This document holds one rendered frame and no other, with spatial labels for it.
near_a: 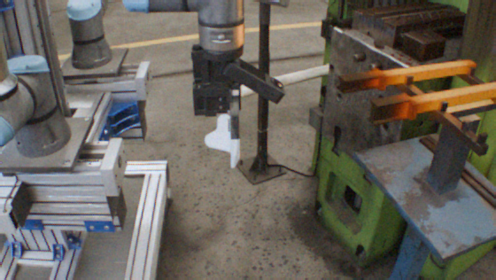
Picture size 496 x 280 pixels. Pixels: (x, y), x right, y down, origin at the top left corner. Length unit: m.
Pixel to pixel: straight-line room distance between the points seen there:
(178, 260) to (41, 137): 0.96
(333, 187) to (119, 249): 0.91
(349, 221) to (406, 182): 0.73
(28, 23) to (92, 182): 0.47
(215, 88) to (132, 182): 1.23
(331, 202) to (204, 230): 0.58
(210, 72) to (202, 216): 1.33
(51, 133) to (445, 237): 0.95
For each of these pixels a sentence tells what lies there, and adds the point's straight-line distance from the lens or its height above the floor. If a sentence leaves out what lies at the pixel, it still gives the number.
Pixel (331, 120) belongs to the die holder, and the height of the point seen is 0.56.
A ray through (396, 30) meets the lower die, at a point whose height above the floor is 0.98.
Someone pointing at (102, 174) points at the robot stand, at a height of 0.76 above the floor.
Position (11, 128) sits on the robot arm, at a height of 0.98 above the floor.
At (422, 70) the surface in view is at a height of 1.01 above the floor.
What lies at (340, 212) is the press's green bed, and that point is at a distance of 1.81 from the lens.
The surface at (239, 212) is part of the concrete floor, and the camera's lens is 1.99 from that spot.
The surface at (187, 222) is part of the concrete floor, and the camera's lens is 1.96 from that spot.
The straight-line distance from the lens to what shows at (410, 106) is 0.84.
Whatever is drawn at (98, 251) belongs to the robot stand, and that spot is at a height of 0.21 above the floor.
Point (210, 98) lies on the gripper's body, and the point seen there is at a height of 1.05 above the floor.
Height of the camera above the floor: 1.40
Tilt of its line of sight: 35 degrees down
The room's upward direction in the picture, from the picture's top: straight up
